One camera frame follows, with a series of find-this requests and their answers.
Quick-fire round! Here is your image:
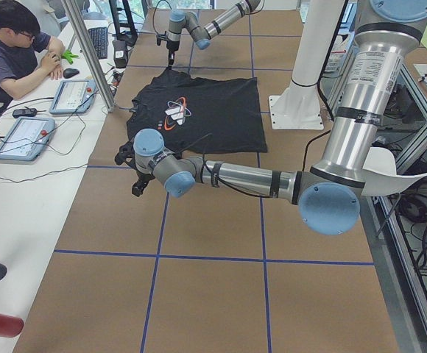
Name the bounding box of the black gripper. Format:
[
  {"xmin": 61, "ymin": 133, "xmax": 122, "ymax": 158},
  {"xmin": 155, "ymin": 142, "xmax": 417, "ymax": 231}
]
[
  {"xmin": 132, "ymin": 170, "xmax": 154, "ymax": 197},
  {"xmin": 166, "ymin": 40, "xmax": 179, "ymax": 66}
]

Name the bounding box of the blue teach pendant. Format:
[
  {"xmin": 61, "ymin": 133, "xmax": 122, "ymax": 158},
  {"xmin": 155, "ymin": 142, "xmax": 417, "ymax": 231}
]
[
  {"xmin": 0, "ymin": 117, "xmax": 56, "ymax": 162},
  {"xmin": 49, "ymin": 79, "xmax": 97, "ymax": 115}
]

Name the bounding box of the lower blue teach pendant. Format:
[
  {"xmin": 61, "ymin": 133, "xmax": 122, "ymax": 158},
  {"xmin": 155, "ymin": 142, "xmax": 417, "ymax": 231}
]
[{"xmin": 0, "ymin": 117, "xmax": 56, "ymax": 162}]

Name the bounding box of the upper blue teach pendant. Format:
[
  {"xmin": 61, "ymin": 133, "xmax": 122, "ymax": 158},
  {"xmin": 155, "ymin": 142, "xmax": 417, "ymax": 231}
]
[{"xmin": 49, "ymin": 79, "xmax": 97, "ymax": 115}]

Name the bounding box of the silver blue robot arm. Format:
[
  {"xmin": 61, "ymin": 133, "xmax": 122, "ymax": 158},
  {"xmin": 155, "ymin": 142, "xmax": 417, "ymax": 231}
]
[
  {"xmin": 132, "ymin": 1, "xmax": 427, "ymax": 235},
  {"xmin": 157, "ymin": 0, "xmax": 260, "ymax": 68}
]

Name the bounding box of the black keyboard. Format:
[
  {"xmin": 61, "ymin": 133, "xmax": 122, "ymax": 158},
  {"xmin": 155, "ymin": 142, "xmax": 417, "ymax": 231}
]
[{"xmin": 88, "ymin": 26, "xmax": 108, "ymax": 59}]

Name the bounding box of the white paper sheet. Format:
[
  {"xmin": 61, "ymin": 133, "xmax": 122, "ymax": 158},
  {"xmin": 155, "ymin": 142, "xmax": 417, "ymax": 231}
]
[{"xmin": 361, "ymin": 147, "xmax": 427, "ymax": 196}]

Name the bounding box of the aluminium frame post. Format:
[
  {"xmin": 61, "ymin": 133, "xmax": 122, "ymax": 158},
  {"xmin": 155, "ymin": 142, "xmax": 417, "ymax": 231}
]
[{"xmin": 62, "ymin": 0, "xmax": 116, "ymax": 113}]

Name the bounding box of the small black remote device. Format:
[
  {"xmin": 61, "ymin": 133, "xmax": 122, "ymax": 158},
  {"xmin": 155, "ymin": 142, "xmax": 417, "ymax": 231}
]
[{"xmin": 12, "ymin": 108, "xmax": 38, "ymax": 118}]

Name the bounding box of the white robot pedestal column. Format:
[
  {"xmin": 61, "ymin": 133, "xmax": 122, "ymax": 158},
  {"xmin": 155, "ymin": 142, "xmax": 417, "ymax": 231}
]
[{"xmin": 269, "ymin": 0, "xmax": 347, "ymax": 130}]

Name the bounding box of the black graphic t-shirt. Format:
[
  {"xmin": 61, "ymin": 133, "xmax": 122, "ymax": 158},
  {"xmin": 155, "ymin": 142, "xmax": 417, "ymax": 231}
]
[{"xmin": 127, "ymin": 69, "xmax": 267, "ymax": 154}]

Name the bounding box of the green plastic toy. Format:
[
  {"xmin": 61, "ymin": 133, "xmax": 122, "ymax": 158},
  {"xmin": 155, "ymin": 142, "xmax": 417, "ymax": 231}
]
[{"xmin": 61, "ymin": 49, "xmax": 79, "ymax": 64}]

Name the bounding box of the black box on desk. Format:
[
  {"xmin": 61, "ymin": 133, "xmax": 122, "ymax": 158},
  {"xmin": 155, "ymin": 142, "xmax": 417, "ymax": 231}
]
[{"xmin": 112, "ymin": 40, "xmax": 128, "ymax": 68}]

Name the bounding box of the black computer mouse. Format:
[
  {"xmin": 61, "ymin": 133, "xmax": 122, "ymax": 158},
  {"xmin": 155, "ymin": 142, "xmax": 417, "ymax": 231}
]
[{"xmin": 63, "ymin": 68, "xmax": 80, "ymax": 79}]

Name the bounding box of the seated man in blue shirt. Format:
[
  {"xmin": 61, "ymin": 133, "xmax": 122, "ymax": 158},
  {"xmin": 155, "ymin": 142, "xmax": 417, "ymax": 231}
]
[{"xmin": 0, "ymin": 1, "xmax": 65, "ymax": 115}]

